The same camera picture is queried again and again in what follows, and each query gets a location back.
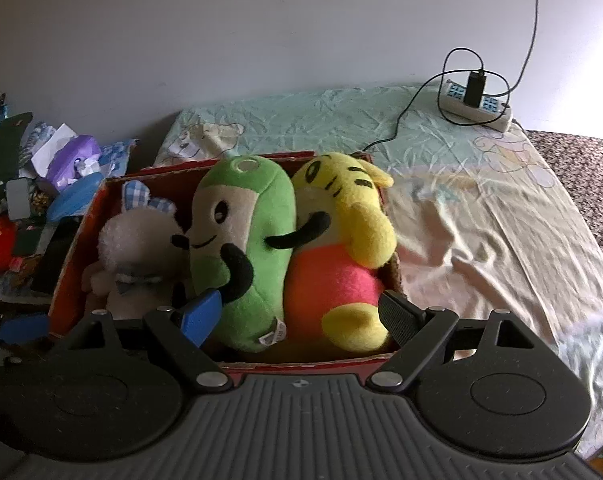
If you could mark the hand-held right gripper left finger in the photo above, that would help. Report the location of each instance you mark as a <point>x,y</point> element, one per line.
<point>201,317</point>

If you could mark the white rabbit plush checked ears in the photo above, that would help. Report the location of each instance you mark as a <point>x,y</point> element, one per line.
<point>131,240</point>

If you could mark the printed pastel bed sheet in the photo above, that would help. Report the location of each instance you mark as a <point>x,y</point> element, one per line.
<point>481,210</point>

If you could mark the cream power strip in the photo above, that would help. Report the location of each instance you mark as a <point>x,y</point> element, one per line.
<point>491,108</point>

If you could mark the blue patterned cloth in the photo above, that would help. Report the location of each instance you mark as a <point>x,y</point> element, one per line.
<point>114,152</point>

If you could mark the pile of clutter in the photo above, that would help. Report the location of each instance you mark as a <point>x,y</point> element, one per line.
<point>1,145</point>

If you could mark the purple tissue pack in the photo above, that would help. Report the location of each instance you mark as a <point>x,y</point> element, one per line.
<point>76,157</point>

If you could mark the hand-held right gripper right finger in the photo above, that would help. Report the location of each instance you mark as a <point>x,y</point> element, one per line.
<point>399,317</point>

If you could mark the red cardboard box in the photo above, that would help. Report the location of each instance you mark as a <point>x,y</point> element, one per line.
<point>306,364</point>

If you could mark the black plug-in charger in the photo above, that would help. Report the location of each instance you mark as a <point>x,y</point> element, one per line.
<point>475,87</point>

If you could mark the blue plastic object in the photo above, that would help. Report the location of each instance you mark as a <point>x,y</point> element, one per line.
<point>21,327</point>

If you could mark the green plush toy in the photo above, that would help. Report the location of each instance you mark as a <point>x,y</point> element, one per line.
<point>241,210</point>

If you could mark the brown patterned blanket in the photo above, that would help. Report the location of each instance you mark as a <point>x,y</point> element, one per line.
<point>571,160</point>

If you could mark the small grey device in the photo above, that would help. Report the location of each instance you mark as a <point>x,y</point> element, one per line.
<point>16,199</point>

